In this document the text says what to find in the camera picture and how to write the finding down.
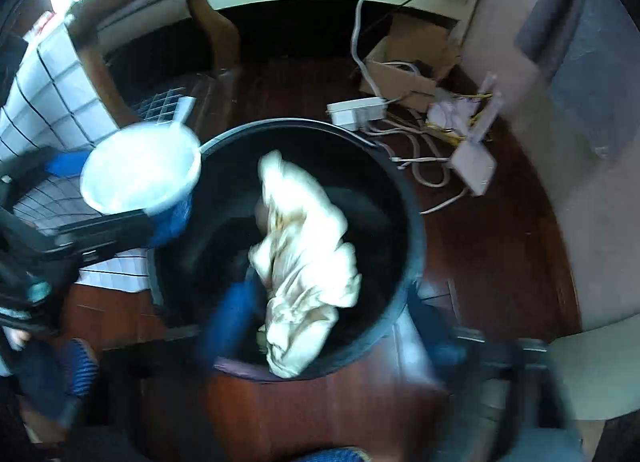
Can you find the white round seat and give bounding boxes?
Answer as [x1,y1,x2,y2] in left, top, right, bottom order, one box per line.
[547,315,640,424]

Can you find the white paper cup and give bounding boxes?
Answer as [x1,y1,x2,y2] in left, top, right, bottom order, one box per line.
[80,122,203,215]

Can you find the grey hanging cloth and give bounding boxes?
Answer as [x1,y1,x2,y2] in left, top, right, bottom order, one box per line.
[515,0,640,159]

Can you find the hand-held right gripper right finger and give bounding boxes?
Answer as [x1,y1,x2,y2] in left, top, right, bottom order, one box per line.
[405,286,556,462]

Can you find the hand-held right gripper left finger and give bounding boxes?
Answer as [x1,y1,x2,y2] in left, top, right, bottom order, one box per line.
[199,276,263,369]

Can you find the black trash bin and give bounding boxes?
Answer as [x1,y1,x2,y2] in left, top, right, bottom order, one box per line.
[147,117,428,383]

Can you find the cream tissue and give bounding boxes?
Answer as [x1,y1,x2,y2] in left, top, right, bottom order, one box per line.
[247,149,363,378]

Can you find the crumpled pale paper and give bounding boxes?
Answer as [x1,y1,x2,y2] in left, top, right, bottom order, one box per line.
[427,95,481,134]

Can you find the person's left forearm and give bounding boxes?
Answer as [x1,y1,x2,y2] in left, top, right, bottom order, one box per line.
[10,337,101,424]

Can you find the white grid tablecloth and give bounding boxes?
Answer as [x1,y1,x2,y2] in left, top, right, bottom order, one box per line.
[0,12,201,293]

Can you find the coiled white floor cables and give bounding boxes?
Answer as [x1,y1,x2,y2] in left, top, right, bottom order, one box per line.
[360,107,472,216]

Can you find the cardboard box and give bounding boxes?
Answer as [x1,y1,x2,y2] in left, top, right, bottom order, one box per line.
[359,15,463,112]

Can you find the white router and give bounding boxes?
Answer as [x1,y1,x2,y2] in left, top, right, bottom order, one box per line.
[449,72,504,196]

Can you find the white power strip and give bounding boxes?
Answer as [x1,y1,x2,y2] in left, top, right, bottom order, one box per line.
[326,96,389,131]

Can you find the yellow cable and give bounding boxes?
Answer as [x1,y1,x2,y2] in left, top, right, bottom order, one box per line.
[425,91,497,148]

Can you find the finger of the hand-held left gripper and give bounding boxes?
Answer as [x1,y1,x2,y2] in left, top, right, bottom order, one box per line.
[0,146,93,208]
[40,195,195,268]

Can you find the long white cable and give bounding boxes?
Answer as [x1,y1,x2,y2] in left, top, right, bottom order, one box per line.
[350,0,489,93]

